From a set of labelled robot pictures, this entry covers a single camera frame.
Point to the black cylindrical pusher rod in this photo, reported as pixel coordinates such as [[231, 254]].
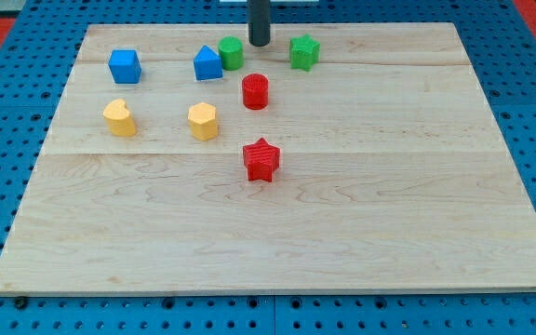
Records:
[[259, 21]]

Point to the green star block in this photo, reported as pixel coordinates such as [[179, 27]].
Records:
[[303, 52]]

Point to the red star block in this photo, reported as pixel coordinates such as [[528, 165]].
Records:
[[261, 160]]

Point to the green cylinder block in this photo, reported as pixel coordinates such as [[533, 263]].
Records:
[[231, 53]]

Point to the blue pentagon house block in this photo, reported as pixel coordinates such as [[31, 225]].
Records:
[[207, 64]]

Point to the red cylinder block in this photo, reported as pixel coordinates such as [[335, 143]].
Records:
[[255, 91]]

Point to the yellow hexagon block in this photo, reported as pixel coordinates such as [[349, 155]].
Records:
[[202, 120]]

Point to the blue cube block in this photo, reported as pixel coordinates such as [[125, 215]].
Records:
[[125, 66]]

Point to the light wooden board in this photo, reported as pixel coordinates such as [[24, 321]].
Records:
[[394, 177]]

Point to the yellow heart block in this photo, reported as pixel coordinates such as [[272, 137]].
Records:
[[119, 119]]

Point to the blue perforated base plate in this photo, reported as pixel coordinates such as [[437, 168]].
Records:
[[35, 62]]

